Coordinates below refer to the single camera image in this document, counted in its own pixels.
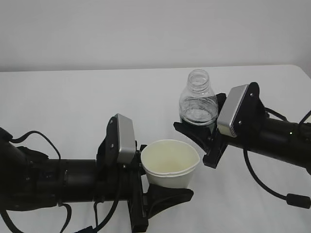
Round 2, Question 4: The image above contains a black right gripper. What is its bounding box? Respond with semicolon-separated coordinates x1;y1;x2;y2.
173;82;265;168

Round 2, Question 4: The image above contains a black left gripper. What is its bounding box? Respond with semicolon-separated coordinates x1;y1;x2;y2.
96;116;194;232

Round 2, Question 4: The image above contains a clear plastic water bottle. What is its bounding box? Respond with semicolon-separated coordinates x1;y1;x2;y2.
179;69;218;127

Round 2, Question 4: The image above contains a white paper cup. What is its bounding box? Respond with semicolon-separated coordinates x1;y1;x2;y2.
140;139;200;188

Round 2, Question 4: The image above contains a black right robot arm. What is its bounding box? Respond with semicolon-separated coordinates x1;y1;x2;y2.
173;82;311;172

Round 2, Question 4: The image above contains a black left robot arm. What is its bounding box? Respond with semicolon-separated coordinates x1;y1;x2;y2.
0;114;193;233

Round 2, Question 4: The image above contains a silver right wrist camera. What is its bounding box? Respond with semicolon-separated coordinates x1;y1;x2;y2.
217;84;249;138

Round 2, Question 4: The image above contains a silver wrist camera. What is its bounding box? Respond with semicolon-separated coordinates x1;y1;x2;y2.
217;84;249;138
115;113;136;165

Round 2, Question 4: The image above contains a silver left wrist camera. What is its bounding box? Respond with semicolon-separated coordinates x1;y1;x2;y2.
115;113;136;165

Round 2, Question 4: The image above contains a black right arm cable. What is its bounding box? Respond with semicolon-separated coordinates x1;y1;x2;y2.
243;106;311;208

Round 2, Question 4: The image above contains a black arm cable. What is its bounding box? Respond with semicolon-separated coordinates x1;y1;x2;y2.
243;106;311;208
0;131;122;233

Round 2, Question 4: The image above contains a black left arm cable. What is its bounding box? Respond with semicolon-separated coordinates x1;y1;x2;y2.
0;131;122;233

